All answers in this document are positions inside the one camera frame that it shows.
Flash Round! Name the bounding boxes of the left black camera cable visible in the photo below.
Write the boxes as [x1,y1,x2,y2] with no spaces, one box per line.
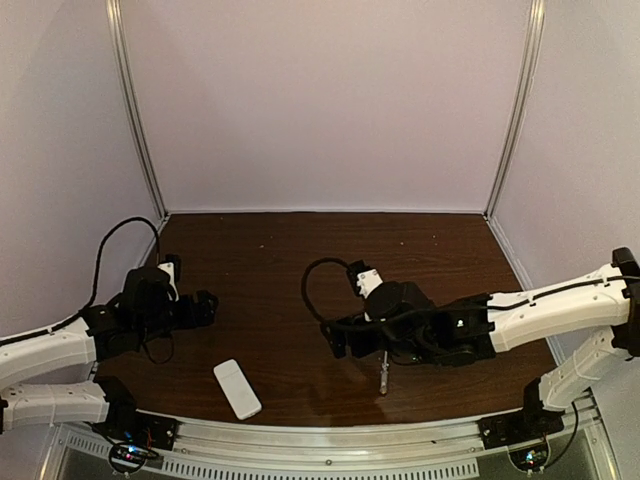
[74,217,162,321]

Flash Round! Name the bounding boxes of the white remote control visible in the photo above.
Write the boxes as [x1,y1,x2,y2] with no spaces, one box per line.
[212,359,262,421]

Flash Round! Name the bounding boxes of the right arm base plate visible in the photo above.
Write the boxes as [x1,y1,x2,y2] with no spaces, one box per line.
[477,410,564,450]

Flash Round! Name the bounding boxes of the right black camera cable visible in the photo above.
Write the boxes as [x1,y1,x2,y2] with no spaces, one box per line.
[303,257,416,334]

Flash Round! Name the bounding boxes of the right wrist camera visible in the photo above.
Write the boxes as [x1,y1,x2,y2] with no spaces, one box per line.
[346,260,383,299]

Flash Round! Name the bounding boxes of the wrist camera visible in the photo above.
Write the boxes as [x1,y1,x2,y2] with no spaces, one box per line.
[346,260,383,299]
[157,254,181,302]

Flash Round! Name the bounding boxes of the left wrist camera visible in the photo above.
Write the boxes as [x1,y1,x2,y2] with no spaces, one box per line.
[157,254,181,302]

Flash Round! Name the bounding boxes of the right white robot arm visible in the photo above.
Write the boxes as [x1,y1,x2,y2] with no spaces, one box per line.
[314,247,639,436]

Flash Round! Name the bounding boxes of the clear handle screwdriver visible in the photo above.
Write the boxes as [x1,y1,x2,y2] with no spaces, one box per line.
[379,351,390,396]

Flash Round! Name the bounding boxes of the right aluminium frame post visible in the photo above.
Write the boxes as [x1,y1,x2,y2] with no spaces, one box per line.
[484,0,546,221]

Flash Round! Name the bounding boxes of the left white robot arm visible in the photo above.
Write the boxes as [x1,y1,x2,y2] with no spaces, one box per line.
[1,262,219,433]

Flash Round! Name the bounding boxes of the black camera cable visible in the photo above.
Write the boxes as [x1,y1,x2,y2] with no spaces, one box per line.
[74,217,162,321]
[303,257,416,334]

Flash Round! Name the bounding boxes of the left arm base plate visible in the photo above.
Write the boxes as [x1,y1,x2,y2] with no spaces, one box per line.
[93,411,179,451]

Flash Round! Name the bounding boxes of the left aluminium frame post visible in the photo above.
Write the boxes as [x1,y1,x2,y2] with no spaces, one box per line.
[106,0,169,220]

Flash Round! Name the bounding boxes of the front aluminium rail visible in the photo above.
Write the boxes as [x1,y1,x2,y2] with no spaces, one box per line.
[35,392,621,479]

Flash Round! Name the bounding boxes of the aluminium frame post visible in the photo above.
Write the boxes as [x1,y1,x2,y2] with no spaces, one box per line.
[106,0,169,220]
[484,0,546,221]

